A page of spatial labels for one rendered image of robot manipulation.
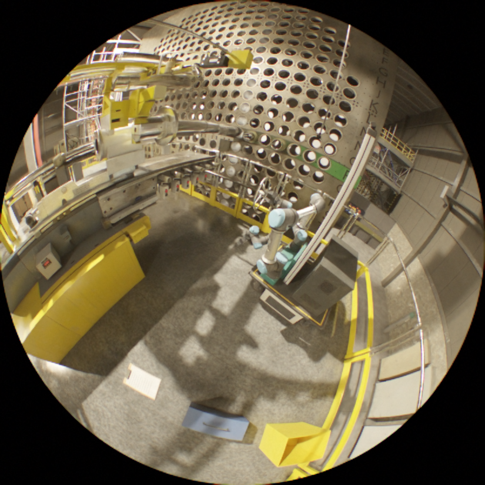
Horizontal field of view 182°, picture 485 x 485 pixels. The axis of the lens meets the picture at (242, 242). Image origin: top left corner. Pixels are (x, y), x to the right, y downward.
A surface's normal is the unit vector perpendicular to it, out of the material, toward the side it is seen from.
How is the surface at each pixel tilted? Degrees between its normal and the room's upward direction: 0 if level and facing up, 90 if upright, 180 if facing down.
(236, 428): 0
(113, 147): 68
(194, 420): 0
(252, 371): 0
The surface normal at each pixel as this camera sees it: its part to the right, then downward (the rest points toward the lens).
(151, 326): 0.21, -0.71
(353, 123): -0.48, 0.53
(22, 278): 0.85, 0.47
